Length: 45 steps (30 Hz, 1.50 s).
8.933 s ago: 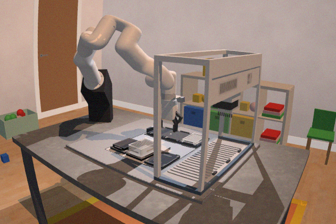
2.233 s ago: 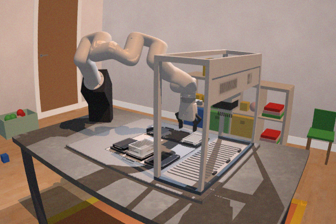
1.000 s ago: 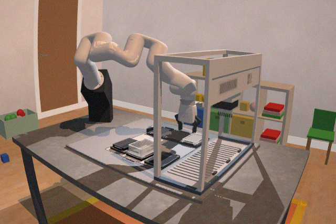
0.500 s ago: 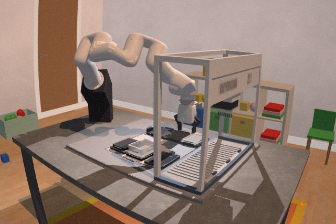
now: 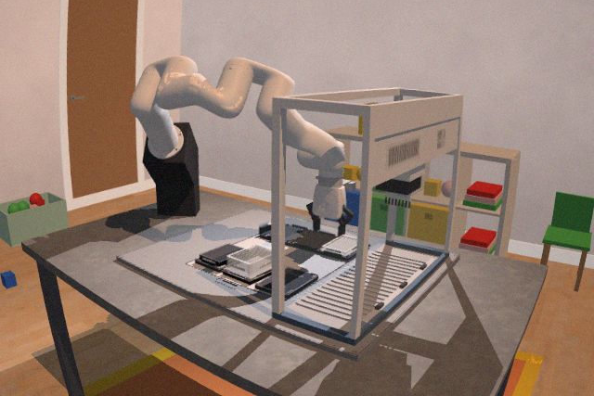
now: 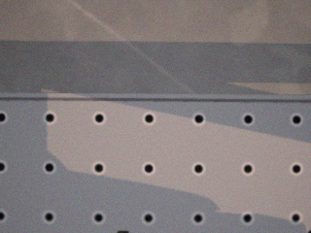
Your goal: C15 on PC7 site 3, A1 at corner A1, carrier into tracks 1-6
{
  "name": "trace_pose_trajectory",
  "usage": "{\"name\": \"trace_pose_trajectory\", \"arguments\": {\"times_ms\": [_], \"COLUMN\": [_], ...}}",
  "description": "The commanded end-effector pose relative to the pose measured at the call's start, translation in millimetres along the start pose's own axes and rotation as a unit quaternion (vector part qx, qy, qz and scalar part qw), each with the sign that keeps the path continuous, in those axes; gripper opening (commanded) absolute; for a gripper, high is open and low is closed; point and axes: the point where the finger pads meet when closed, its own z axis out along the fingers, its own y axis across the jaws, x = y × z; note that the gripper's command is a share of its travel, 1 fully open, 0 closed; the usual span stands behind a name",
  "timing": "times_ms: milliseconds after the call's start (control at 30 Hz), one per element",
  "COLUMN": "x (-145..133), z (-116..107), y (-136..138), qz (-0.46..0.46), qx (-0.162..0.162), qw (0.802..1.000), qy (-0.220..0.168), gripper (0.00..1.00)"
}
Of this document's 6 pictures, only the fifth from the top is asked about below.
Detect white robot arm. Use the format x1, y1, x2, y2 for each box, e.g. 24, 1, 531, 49
130, 56, 295, 159

